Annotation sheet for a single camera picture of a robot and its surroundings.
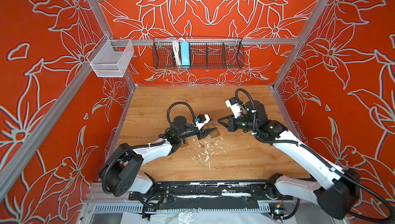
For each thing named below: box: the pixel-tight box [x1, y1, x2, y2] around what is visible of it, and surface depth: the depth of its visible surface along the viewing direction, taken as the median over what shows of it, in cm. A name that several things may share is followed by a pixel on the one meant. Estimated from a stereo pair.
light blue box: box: [180, 41, 191, 69], surface depth 91 cm
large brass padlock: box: [209, 128, 221, 139], surface depth 94 cm
